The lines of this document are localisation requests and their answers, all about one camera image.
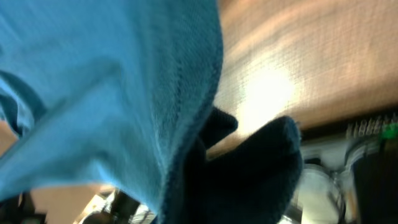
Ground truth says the dark blue shirt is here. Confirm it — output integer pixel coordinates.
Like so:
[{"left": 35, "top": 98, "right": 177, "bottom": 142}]
[{"left": 1, "top": 0, "right": 303, "bottom": 223}]

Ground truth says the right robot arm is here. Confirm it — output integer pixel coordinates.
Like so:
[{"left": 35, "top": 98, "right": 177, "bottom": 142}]
[{"left": 280, "top": 138, "right": 397, "bottom": 223}]

